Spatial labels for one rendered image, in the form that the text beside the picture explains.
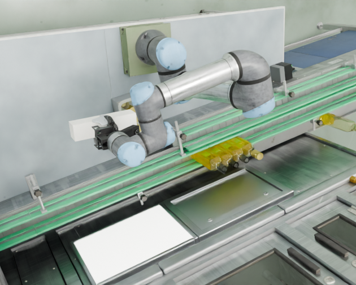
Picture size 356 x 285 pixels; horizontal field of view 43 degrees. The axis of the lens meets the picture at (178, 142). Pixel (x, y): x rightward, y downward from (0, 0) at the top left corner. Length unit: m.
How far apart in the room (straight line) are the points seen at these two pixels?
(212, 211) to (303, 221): 0.36
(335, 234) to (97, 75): 1.16
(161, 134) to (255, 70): 0.37
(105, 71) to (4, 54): 0.42
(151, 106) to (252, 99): 0.37
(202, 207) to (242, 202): 0.17
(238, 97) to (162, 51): 0.38
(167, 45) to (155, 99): 0.45
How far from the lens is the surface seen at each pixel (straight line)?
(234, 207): 1.91
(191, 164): 2.10
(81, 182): 1.98
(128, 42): 1.95
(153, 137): 1.40
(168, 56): 1.77
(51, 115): 1.99
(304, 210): 1.90
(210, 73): 1.43
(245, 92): 1.53
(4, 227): 1.90
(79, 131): 1.65
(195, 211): 1.92
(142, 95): 1.35
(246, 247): 1.76
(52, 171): 2.06
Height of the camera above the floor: 2.64
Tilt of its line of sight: 58 degrees down
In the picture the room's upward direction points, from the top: 122 degrees clockwise
